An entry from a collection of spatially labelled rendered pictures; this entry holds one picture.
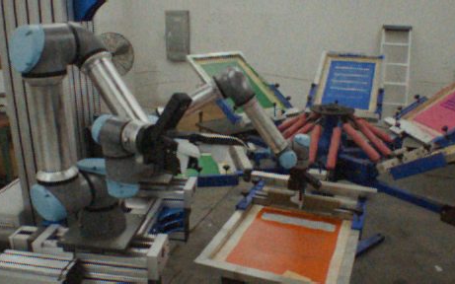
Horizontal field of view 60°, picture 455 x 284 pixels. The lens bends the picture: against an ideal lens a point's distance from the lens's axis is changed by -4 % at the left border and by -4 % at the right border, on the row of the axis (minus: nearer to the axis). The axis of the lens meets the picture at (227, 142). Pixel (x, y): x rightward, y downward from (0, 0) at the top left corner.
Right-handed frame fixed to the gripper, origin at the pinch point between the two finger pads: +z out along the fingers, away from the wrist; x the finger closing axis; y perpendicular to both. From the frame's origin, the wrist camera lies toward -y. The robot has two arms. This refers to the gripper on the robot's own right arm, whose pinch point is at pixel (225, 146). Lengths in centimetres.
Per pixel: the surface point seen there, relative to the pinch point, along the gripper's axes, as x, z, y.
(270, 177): -135, -54, 46
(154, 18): -444, -437, -72
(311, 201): -118, -23, 48
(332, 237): -107, -8, 58
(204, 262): -56, -41, 62
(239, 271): -58, -27, 61
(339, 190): -142, -18, 47
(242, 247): -79, -38, 62
